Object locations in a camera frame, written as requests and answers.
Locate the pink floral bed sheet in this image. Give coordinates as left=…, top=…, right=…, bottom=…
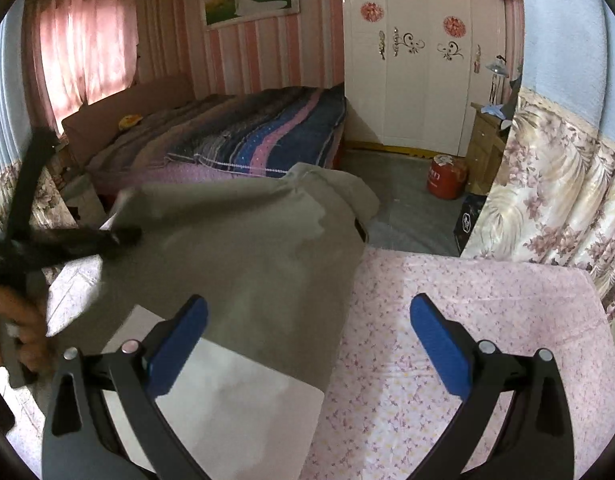
left=8, top=247, right=615, bottom=480

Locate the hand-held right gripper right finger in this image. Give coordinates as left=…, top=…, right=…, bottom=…
left=409, top=292, right=575, bottom=480

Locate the pink window curtain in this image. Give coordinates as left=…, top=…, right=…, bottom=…
left=24, top=0, right=142, bottom=135

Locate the grey and white jacket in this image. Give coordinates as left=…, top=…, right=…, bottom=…
left=45, top=162, right=381, bottom=480

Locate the pink upholstered bed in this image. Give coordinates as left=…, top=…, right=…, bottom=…
left=60, top=74, right=347, bottom=200

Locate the desk lamp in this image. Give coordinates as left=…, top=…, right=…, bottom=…
left=484, top=56, right=511, bottom=107

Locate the pink flower decal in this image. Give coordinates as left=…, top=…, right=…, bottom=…
left=441, top=15, right=467, bottom=39
left=359, top=2, right=386, bottom=24

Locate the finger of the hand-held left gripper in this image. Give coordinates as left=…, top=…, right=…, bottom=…
left=18, top=226, right=143, bottom=267
left=4, top=127, right=59, bottom=243

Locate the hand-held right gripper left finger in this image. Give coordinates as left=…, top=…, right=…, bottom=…
left=42, top=294, right=211, bottom=480

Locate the wooden nightstand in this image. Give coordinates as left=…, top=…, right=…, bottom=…
left=466, top=102, right=514, bottom=197

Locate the black box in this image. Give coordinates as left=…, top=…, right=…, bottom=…
left=452, top=194, right=489, bottom=257

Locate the white wardrobe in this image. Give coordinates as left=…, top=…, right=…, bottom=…
left=340, top=0, right=519, bottom=158

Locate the person's left hand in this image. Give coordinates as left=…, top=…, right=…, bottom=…
left=0, top=280, right=56, bottom=377

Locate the red gas cylinder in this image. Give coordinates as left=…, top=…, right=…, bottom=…
left=426, top=154, right=471, bottom=201

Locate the floral curtain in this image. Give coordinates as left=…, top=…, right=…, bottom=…
left=459, top=86, right=615, bottom=358
left=0, top=159, right=64, bottom=233

